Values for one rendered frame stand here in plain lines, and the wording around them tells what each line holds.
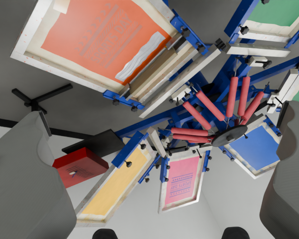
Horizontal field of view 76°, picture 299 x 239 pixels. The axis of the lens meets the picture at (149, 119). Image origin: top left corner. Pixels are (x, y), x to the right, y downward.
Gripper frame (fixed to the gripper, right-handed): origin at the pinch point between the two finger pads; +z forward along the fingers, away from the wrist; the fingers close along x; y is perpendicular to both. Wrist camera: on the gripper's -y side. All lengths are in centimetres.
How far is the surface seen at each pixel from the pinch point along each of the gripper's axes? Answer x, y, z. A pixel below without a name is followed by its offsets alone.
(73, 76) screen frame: -43, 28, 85
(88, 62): -35, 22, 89
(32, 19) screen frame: -46, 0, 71
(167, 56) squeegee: 7, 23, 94
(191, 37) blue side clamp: 20, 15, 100
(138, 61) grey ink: -10, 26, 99
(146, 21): -4, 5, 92
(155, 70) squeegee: 0, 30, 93
